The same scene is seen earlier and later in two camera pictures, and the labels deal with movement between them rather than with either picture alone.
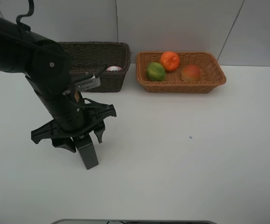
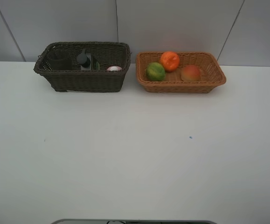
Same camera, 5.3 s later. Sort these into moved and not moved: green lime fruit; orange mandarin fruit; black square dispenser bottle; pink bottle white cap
Moved: black square dispenser bottle
Not moved: orange mandarin fruit; green lime fruit; pink bottle white cap
